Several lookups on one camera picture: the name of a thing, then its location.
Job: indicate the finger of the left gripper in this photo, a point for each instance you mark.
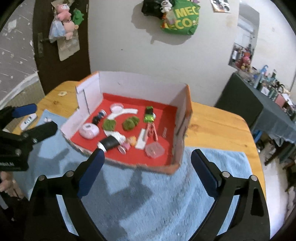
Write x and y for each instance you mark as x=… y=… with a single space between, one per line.
x=9 y=113
x=39 y=133

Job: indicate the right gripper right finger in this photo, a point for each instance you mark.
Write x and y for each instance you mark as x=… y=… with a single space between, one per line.
x=250 y=220

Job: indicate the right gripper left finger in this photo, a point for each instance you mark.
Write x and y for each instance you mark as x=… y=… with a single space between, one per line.
x=47 y=220

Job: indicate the pink round case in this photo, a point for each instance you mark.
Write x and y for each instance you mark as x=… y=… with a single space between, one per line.
x=89 y=131

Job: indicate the green fuzzy ball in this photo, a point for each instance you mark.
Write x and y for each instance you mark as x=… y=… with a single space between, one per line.
x=109 y=125

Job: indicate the black white cloth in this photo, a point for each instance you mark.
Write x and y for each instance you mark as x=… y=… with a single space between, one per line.
x=111 y=141

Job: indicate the clear round lid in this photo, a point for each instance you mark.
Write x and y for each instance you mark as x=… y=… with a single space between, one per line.
x=116 y=108

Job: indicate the green haired doll figure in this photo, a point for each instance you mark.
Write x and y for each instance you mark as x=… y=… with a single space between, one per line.
x=128 y=125

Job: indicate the blonde girl figurine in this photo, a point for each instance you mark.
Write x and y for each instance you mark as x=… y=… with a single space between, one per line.
x=125 y=146

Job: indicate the pink plastic clip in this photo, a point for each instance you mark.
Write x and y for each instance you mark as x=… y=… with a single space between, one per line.
x=151 y=132

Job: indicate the green toy car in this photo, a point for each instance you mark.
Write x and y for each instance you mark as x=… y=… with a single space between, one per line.
x=149 y=114

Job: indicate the person's hand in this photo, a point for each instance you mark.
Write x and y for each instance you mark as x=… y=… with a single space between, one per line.
x=10 y=186

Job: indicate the white remote device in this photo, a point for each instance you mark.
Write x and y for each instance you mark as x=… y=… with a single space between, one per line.
x=28 y=121

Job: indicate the small lilac earbuds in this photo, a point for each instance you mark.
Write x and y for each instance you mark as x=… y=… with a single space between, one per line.
x=46 y=120

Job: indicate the dark wooden door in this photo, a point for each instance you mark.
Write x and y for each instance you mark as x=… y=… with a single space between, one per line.
x=61 y=60

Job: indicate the blue fluffy towel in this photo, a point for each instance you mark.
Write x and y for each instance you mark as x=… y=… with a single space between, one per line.
x=124 y=203

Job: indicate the pink plush toys on door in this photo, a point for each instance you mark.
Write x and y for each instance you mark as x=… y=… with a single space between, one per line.
x=64 y=24

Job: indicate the orange cardboard box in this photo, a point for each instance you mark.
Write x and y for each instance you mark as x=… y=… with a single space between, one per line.
x=172 y=112

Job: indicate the dark cloth side table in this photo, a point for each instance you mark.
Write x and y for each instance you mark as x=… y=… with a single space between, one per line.
x=259 y=112

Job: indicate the pink plush on side table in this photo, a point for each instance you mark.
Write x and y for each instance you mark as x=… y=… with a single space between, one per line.
x=244 y=63

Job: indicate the green tote bag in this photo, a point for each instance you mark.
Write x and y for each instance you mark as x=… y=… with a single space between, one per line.
x=181 y=18

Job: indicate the black bag on wall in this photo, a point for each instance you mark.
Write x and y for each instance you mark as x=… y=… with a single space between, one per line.
x=152 y=8

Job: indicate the wall mirror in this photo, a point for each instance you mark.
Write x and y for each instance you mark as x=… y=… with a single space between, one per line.
x=246 y=34

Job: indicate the white plush keychain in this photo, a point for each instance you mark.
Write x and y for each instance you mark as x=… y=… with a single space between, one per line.
x=166 y=5

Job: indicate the photo collage on wall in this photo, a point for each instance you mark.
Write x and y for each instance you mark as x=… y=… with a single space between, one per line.
x=220 y=6

